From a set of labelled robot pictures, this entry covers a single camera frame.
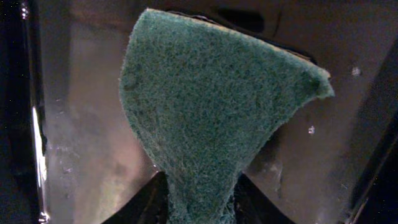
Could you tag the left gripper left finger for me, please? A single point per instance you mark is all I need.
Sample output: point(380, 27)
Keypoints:
point(148, 206)

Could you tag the green scrubbing sponge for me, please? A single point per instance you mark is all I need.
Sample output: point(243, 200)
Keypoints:
point(203, 99)

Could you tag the black rectangular tray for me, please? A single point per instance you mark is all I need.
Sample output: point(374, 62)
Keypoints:
point(68, 155)

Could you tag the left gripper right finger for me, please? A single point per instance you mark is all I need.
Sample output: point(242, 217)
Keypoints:
point(251, 206)

